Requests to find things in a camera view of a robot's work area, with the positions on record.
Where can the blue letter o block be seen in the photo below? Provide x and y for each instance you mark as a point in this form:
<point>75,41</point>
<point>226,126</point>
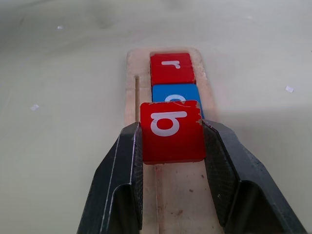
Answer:
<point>178,92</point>

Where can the wooden letter tray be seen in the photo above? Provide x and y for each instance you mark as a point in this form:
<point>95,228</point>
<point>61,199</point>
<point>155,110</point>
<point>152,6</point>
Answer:
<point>175,190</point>

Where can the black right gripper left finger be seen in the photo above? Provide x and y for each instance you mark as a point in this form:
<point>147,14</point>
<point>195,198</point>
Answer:
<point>114,185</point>

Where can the red letter b block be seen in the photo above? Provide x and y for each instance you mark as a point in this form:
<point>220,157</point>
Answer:
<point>171,136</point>

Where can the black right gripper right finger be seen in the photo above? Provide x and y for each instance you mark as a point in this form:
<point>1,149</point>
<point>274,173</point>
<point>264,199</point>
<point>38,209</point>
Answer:
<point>246,190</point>

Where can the red letter r block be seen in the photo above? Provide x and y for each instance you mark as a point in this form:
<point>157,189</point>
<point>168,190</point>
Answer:
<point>171,68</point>

